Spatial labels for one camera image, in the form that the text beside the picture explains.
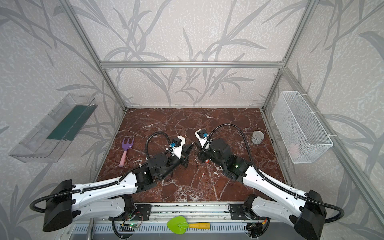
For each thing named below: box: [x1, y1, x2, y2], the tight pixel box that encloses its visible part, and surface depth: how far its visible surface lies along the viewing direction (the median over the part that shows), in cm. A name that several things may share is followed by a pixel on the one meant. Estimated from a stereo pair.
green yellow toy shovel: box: [167, 216, 211, 235], surface depth 71 cm
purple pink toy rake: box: [119, 138, 135, 168], surface depth 98 cm
